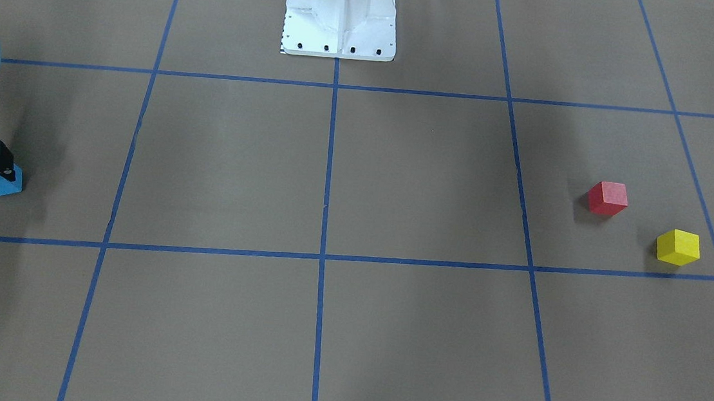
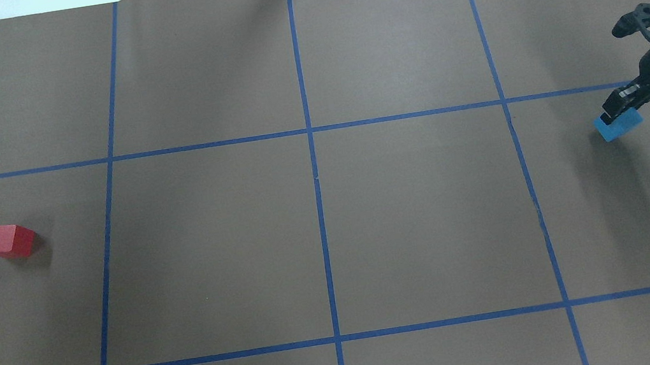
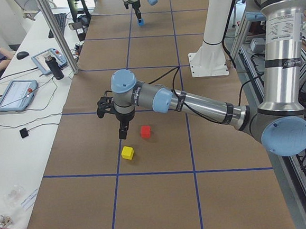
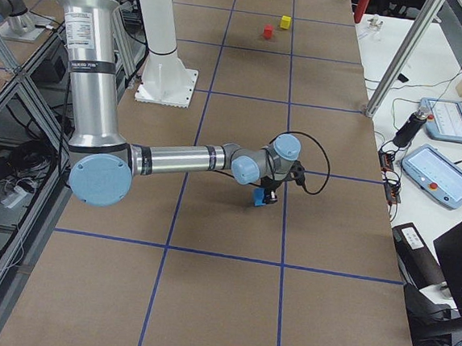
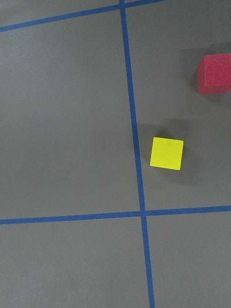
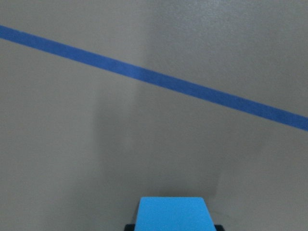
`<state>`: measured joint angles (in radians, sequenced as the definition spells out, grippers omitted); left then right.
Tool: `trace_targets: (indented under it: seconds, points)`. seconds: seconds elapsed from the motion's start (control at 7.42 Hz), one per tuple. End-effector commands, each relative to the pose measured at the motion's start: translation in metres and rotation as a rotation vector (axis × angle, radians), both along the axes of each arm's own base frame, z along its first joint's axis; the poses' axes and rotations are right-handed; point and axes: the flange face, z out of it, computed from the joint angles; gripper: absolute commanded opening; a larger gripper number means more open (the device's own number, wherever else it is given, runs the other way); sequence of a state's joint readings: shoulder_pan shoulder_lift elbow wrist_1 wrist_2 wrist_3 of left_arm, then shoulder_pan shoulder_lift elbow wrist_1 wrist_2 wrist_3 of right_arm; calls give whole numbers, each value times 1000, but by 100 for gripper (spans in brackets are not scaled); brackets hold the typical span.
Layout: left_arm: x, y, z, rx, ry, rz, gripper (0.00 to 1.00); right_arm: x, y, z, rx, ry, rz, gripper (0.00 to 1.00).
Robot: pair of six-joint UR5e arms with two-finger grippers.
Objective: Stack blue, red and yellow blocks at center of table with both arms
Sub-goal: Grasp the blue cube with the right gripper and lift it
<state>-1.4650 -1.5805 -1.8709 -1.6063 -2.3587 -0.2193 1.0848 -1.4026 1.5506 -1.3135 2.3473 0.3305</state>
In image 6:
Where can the blue wooden block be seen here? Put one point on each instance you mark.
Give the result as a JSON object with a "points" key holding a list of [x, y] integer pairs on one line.
{"points": [[173, 214]]}

